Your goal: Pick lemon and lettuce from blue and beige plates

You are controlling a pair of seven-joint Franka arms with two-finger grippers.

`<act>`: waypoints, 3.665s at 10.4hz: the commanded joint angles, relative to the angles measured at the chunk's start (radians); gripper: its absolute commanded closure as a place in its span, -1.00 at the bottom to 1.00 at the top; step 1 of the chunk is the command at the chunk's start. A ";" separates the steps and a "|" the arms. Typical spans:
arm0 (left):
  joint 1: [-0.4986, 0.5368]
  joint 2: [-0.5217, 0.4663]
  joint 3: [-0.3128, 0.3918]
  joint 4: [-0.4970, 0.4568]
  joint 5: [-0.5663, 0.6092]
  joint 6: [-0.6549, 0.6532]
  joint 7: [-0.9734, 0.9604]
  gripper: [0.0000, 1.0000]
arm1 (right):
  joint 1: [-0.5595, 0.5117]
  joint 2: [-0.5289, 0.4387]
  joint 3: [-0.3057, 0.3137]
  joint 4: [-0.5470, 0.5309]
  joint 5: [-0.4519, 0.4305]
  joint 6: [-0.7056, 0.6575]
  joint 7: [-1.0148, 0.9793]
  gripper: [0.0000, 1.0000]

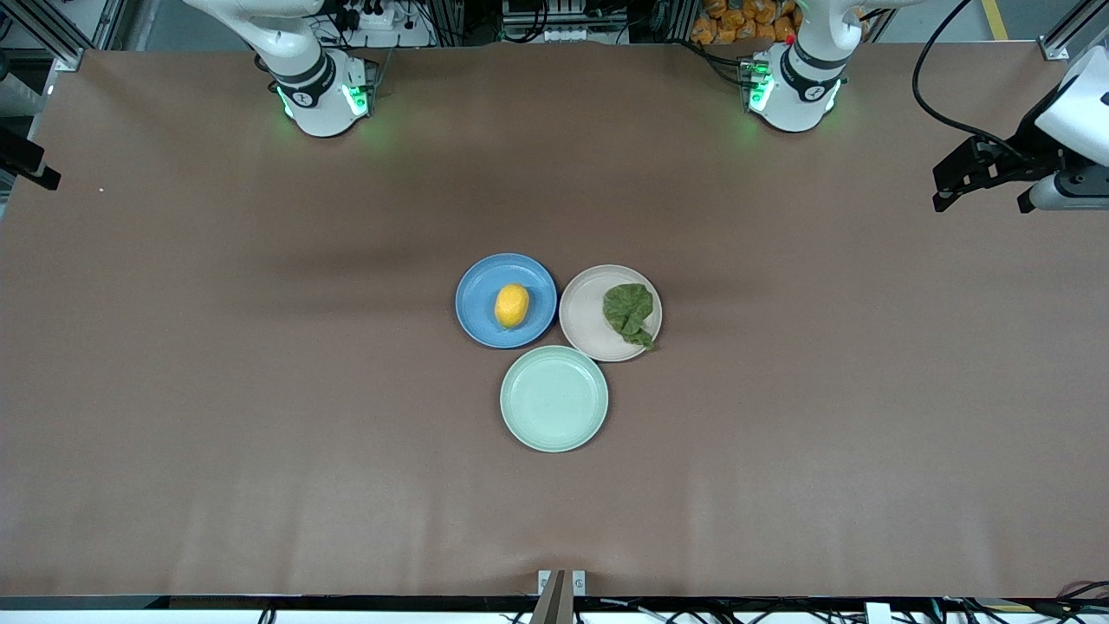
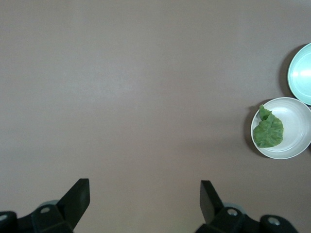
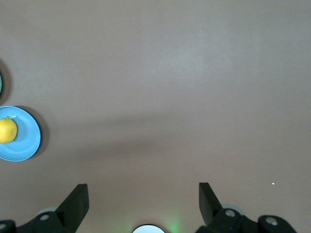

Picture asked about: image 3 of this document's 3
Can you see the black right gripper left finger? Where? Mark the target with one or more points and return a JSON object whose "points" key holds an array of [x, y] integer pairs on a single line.
{"points": [[73, 208]]}

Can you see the yellow lemon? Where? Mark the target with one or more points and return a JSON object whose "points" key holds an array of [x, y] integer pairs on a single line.
{"points": [[7, 131]]}

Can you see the blue plate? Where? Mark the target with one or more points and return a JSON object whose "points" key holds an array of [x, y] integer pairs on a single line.
{"points": [[26, 140]]}

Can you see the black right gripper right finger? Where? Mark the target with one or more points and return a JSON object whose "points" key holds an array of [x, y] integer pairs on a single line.
{"points": [[210, 206]]}

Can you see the mint green plate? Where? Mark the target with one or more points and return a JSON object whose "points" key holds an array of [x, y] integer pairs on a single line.
{"points": [[0, 83]]}

